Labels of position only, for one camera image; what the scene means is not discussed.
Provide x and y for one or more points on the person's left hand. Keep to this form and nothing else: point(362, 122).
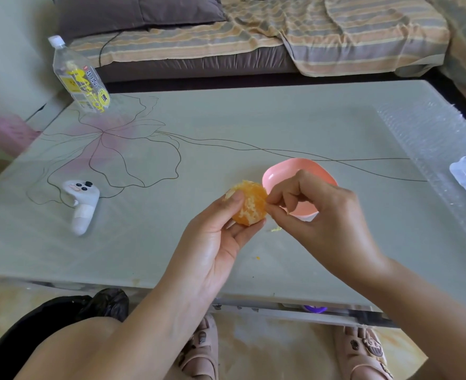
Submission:
point(201, 257)

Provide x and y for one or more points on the pink plastic bowl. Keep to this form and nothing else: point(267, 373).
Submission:
point(284, 174)

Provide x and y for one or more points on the person's right forearm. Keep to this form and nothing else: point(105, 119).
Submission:
point(426, 316)

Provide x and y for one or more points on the patterned sofa cover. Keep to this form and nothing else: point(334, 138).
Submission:
point(464, 39)

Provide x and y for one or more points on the black plastic bag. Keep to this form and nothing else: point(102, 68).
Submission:
point(39, 320)

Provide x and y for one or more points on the dark grey cushion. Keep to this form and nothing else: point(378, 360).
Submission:
point(138, 11)

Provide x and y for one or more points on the peeled orange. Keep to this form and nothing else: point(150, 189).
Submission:
point(252, 205)

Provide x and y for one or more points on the person's right hand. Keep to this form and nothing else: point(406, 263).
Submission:
point(331, 225)

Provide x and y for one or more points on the person's left thumb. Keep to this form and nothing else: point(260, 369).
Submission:
point(225, 209)

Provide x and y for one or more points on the person's right thumb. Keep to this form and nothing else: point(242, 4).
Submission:
point(286, 219)

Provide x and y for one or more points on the person's left forearm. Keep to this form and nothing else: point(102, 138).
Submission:
point(146, 336)

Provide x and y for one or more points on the dark grey sofa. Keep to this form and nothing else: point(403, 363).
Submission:
point(197, 63)

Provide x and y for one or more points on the person's pink sandal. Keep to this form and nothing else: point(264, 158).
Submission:
point(201, 352)
point(361, 352)

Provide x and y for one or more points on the grey table frame rail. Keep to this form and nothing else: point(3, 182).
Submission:
point(280, 308)

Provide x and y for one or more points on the clear bottle with yellow label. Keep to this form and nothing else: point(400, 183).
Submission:
point(81, 81)

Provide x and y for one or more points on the striped sofa blanket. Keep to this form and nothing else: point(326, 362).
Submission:
point(335, 31)

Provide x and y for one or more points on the purple object under table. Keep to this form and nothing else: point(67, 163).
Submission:
point(314, 309)

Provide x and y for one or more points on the person's right pink sandal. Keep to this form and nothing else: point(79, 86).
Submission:
point(361, 352)

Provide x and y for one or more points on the bubble wrap sheet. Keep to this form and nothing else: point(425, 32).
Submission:
point(438, 154)

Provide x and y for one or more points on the person's left leg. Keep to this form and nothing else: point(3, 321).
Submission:
point(58, 352)

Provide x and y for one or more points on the person's left pink sandal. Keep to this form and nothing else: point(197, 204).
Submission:
point(201, 352)

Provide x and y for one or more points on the white handheld controller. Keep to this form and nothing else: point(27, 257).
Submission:
point(81, 205)

